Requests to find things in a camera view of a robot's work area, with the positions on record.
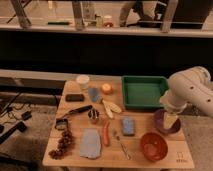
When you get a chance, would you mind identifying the dark red grape bunch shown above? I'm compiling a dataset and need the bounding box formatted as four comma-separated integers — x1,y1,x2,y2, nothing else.
49,130,74,160

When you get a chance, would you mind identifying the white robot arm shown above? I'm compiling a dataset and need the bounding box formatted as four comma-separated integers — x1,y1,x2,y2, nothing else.
159,66,213,129

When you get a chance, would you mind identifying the red bowl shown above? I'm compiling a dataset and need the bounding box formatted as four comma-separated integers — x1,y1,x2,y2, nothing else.
140,132,168,162

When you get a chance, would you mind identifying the green plastic tray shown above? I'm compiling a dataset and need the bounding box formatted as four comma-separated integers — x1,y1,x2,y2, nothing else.
122,76,168,110

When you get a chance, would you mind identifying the blue scrub sponge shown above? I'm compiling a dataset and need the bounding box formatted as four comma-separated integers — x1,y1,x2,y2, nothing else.
121,117,135,136

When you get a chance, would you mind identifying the peeled banana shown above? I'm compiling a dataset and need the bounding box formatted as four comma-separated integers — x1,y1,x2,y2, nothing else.
102,100,122,119

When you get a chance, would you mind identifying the orange carrot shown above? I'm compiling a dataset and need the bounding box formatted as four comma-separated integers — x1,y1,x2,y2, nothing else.
102,122,110,146

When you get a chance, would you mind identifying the orange apple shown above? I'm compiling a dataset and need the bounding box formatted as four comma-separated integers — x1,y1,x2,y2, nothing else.
101,83,112,94

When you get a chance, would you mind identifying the small dark metal cup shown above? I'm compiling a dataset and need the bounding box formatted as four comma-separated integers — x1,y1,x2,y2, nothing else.
88,109,99,124

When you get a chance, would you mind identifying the wooden table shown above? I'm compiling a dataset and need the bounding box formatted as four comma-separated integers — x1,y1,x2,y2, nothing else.
43,81,194,169

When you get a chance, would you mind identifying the light blue cloth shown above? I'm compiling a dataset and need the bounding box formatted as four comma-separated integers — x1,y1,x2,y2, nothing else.
80,129,101,159

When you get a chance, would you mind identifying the white paper cup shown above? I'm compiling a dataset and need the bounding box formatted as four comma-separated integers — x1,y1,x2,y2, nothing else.
76,75,90,90

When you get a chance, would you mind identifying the black rectangular block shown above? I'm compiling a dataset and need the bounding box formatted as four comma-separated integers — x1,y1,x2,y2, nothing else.
65,94,84,102

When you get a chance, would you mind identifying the black clamp on floor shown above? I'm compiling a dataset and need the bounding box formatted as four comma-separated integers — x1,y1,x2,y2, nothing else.
0,122,27,145

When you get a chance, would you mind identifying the black handled knife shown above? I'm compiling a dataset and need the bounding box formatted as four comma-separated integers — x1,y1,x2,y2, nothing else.
61,105,93,118

